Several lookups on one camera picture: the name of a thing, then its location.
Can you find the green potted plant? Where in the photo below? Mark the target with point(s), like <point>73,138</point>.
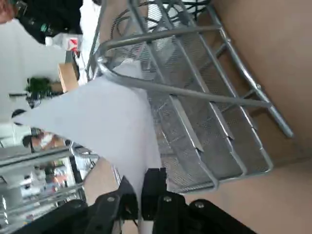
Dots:
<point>39,85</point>

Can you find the silver mesh file organizer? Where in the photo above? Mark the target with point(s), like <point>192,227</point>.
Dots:
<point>219,146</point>

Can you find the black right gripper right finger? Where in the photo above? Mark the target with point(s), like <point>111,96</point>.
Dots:
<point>154,190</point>

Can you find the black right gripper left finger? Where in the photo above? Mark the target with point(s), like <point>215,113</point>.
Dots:
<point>126,200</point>

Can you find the bottle with white cap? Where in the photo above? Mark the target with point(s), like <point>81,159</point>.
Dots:
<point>43,28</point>

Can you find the grey metal rack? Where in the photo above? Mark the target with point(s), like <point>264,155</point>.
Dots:
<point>36,156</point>

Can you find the brown cardboard box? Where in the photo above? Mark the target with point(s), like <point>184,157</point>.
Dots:
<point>68,78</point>

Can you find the white A4 paper sheet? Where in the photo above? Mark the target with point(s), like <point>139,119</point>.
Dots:
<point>97,109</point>

